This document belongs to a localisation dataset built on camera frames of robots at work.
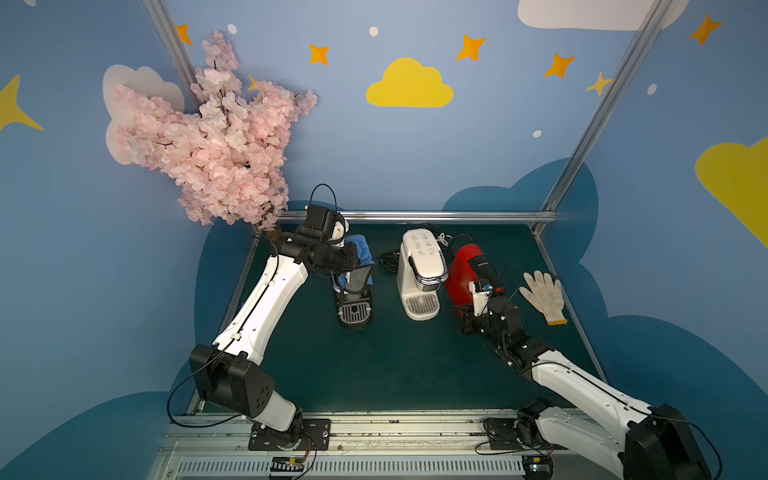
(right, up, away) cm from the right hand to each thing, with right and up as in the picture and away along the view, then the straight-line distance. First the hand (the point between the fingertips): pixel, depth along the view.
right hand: (463, 303), depth 85 cm
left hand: (-30, +13, -6) cm, 34 cm away
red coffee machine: (-2, +9, -5) cm, 10 cm away
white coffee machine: (-13, +10, -5) cm, 17 cm away
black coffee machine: (-32, +3, -2) cm, 32 cm away
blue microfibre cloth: (-29, +14, -7) cm, 33 cm away
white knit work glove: (+33, 0, +17) cm, 37 cm away
